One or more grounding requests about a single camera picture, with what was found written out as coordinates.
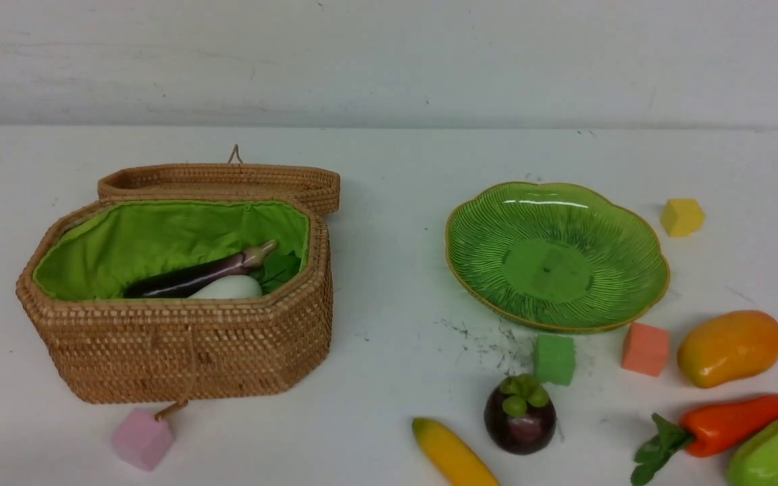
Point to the green leaf-shaped plate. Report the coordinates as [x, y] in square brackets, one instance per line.
[556, 257]

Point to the woven wicker basket green lining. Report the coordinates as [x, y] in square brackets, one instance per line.
[112, 350]

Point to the yellow foam cube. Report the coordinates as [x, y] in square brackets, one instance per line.
[682, 217]

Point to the white toy radish with leaves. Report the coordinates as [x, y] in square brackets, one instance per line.
[230, 288]

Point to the pink foam cube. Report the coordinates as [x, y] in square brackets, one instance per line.
[141, 440]

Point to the purple toy eggplant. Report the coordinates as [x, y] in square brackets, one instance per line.
[184, 282]

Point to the orange yellow toy mango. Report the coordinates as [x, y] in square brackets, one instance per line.
[736, 345]

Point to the dark purple toy mangosteen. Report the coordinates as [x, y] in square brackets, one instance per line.
[520, 416]

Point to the red orange toy pepper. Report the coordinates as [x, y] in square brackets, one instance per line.
[704, 431]

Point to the orange foam cube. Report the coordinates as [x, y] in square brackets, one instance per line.
[645, 349]

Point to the yellow toy banana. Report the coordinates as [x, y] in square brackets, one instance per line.
[457, 463]

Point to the woven wicker basket lid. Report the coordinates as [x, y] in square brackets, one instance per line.
[316, 188]

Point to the green foam cube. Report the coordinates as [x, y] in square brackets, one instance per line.
[553, 358]

